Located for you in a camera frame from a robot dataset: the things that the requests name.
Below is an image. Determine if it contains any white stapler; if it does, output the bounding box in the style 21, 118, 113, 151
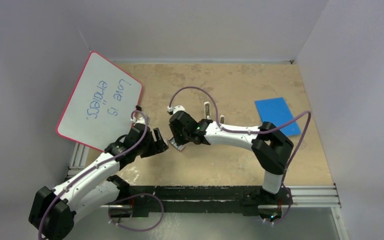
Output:
203, 101, 226, 125

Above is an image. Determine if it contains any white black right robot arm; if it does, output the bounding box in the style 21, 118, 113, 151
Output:
169, 110, 294, 204

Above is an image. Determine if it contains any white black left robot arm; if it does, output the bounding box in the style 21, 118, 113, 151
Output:
28, 122, 169, 240

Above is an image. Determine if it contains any pink framed whiteboard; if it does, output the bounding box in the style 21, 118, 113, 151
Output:
56, 51, 143, 151

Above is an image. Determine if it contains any blue paper folder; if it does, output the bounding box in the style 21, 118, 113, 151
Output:
254, 97, 302, 137

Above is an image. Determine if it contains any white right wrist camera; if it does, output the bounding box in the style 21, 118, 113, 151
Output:
167, 105, 186, 115

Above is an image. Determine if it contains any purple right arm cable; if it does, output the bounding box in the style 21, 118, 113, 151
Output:
167, 86, 312, 225

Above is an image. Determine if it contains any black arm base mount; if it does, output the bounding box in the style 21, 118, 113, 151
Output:
108, 185, 293, 219

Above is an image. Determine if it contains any aluminium rail frame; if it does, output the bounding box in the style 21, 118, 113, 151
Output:
38, 142, 349, 240

